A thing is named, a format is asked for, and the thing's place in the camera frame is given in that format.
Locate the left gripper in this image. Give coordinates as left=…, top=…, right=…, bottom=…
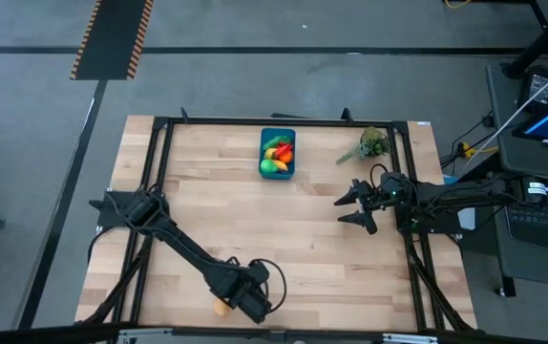
left=208, top=261, right=274, bottom=325

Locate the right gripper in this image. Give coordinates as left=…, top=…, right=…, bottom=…
left=333, top=177, right=392, bottom=236

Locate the green bell pepper toy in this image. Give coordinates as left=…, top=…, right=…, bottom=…
left=263, top=135, right=293, bottom=151

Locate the teal plastic tupperware container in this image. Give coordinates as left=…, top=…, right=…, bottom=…
left=258, top=127, right=297, bottom=182

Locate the potted green plant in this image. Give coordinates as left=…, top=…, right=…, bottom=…
left=335, top=125, right=392, bottom=166

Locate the dark grey side table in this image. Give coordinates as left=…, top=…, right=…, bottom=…
left=486, top=61, right=548, bottom=290

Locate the black power adapter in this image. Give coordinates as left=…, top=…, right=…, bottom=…
left=516, top=64, right=548, bottom=111

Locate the black stand leg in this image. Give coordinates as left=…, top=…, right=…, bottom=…
left=500, top=0, right=548, bottom=80

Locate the black hazard-striped floor mat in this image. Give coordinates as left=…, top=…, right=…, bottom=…
left=69, top=0, right=155, bottom=81

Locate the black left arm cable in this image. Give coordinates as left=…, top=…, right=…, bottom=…
left=225, top=256, right=288, bottom=314

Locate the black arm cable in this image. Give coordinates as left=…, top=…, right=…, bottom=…
left=225, top=256, right=288, bottom=314
left=369, top=162, right=390, bottom=188

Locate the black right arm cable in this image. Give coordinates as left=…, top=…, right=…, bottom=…
left=369, top=162, right=390, bottom=188

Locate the black aluminium table frame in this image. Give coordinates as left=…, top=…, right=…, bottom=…
left=75, top=107, right=478, bottom=335

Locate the white cable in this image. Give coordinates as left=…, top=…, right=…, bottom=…
left=464, top=55, right=548, bottom=168

